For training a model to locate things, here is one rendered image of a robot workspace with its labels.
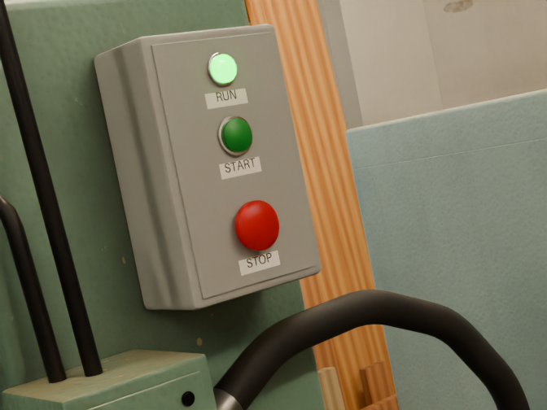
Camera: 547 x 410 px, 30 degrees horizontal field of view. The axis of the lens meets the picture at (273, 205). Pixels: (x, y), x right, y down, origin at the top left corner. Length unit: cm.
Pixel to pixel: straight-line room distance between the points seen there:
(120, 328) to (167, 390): 9
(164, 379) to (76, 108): 18
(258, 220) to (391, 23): 245
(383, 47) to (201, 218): 242
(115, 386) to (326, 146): 205
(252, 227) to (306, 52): 200
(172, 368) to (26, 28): 22
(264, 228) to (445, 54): 253
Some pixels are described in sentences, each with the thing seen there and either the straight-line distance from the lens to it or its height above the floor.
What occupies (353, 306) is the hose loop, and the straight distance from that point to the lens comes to 68.
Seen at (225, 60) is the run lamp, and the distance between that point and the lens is 61.
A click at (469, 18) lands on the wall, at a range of 305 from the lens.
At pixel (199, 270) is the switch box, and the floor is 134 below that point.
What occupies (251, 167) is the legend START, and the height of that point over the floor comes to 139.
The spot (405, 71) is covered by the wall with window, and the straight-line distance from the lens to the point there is 304.
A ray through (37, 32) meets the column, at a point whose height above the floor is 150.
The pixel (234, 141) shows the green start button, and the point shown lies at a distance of 60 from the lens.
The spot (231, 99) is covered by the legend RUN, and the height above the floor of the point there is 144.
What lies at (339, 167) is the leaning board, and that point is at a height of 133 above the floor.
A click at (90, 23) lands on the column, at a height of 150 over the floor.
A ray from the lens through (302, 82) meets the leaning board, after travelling 255.
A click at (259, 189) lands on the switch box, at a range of 62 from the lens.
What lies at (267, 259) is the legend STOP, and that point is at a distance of 62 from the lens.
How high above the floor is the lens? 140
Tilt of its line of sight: 3 degrees down
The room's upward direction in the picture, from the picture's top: 11 degrees counter-clockwise
